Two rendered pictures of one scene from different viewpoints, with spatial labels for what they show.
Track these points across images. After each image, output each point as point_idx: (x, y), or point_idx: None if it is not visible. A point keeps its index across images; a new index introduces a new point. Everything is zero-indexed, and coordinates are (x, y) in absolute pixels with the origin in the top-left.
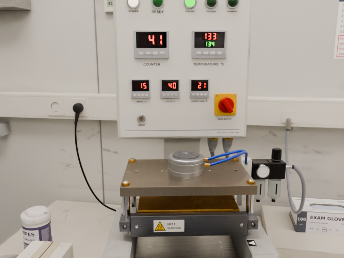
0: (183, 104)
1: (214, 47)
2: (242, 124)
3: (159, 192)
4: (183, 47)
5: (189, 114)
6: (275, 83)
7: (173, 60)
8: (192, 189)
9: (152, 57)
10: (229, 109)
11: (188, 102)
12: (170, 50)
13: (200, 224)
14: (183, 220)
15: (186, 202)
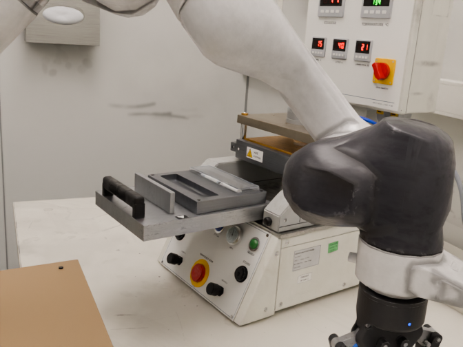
0: (348, 66)
1: (379, 5)
2: (397, 96)
3: (256, 124)
4: (355, 6)
5: (352, 78)
6: None
7: (346, 19)
8: (275, 127)
9: (329, 16)
10: (376, 75)
11: (353, 64)
12: (345, 9)
13: (272, 160)
14: (262, 152)
15: (283, 145)
